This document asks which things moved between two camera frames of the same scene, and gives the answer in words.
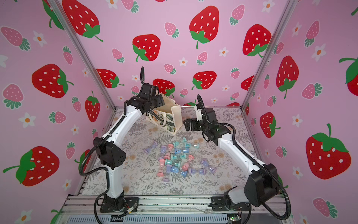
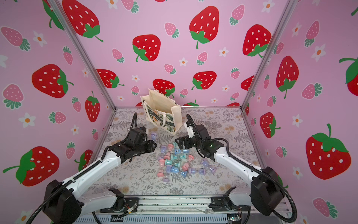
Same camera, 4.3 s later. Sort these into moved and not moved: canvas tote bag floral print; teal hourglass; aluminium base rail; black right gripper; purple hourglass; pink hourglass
Moved: black right gripper; purple hourglass
Not moved: pink hourglass; canvas tote bag floral print; teal hourglass; aluminium base rail
